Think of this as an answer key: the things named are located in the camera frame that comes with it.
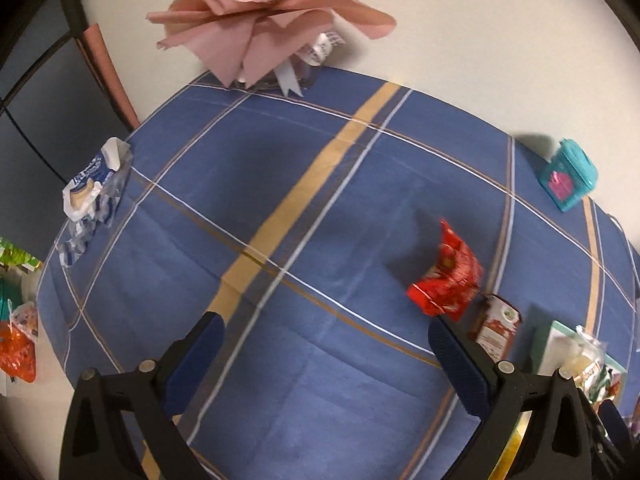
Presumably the red crinkled snack packet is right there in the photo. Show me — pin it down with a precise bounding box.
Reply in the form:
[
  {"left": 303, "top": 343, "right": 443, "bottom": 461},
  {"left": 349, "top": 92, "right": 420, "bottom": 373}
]
[{"left": 407, "top": 219, "right": 483, "bottom": 322}]

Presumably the yellow cake snack packet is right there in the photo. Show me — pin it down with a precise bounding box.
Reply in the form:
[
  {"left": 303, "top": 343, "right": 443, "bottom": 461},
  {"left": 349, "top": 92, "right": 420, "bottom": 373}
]
[{"left": 489, "top": 412, "right": 532, "bottom": 480}]

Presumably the white tray green rim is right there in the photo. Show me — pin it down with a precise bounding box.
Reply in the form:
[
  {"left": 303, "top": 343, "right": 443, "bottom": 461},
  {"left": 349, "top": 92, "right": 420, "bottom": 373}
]
[{"left": 529, "top": 321, "right": 627, "bottom": 408}]

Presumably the teal pink toy house box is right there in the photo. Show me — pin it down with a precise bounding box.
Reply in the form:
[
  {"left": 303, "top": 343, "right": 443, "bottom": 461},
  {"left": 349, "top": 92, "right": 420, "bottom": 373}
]
[{"left": 538, "top": 139, "right": 599, "bottom": 212}]

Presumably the blue plaid tablecloth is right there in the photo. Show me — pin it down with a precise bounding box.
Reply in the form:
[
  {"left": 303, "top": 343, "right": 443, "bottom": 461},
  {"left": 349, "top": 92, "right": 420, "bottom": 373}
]
[{"left": 38, "top": 68, "right": 639, "bottom": 479}]

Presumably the clear wrapped round pastry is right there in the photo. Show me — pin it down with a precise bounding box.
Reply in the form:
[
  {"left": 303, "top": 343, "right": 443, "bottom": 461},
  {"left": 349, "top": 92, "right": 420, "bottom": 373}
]
[{"left": 560, "top": 325, "right": 606, "bottom": 393}]

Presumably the red white snack packet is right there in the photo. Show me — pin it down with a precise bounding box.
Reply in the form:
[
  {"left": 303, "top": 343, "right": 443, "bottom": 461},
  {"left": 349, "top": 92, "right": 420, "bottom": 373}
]
[{"left": 469, "top": 294, "right": 522, "bottom": 362}]

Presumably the pink flower bouquet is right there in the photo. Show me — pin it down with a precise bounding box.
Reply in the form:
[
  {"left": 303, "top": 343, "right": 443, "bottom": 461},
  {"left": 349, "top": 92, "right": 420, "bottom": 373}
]
[{"left": 146, "top": 0, "right": 396, "bottom": 94}]

